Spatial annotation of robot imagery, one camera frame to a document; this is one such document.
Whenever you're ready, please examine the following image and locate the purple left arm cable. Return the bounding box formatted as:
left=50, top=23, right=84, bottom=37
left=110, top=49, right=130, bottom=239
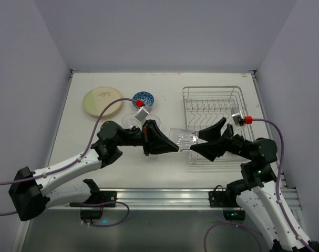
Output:
left=0, top=98, right=144, bottom=216

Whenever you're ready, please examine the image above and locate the clear glass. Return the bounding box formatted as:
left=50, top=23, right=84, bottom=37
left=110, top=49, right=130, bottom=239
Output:
left=148, top=154, right=159, bottom=158
left=147, top=115, right=161, bottom=126
left=122, top=113, right=139, bottom=129
left=169, top=128, right=199, bottom=152

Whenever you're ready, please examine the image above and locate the steel wire dish rack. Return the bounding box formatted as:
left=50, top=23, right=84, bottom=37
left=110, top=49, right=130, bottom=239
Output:
left=182, top=86, right=255, bottom=165

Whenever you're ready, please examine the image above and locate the cream plate rearmost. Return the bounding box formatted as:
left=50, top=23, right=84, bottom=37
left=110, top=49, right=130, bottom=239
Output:
left=83, top=87, right=120, bottom=119

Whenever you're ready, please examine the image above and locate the cream and green plate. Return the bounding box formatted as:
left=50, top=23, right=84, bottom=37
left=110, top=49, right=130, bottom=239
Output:
left=115, top=93, right=124, bottom=115

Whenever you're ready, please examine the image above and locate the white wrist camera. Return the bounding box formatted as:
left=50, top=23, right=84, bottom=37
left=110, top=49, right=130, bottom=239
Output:
left=135, top=104, right=152, bottom=123
left=231, top=107, right=245, bottom=126

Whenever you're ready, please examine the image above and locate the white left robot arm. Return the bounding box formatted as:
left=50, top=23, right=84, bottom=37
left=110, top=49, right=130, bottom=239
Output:
left=8, top=120, right=179, bottom=221

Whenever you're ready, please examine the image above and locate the blue patterned bowl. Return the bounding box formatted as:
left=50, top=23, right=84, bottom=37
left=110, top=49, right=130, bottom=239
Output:
left=132, top=91, right=155, bottom=109

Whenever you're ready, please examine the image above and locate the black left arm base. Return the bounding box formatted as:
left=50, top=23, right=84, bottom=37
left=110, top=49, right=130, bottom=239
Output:
left=80, top=179, right=117, bottom=223

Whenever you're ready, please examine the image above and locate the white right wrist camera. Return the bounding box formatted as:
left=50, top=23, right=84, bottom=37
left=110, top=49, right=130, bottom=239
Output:
left=231, top=107, right=245, bottom=126

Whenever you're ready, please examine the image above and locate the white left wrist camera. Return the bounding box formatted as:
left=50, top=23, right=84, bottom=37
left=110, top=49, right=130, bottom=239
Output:
left=135, top=104, right=152, bottom=123

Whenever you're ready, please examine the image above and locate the aluminium mounting rail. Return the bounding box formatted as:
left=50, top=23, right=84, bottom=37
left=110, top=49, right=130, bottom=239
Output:
left=25, top=186, right=299, bottom=211

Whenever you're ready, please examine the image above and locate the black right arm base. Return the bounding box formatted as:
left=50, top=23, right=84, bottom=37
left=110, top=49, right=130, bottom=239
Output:
left=208, top=185, right=246, bottom=223

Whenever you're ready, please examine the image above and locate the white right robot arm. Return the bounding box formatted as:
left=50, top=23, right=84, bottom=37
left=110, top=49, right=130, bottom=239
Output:
left=190, top=118, right=319, bottom=251

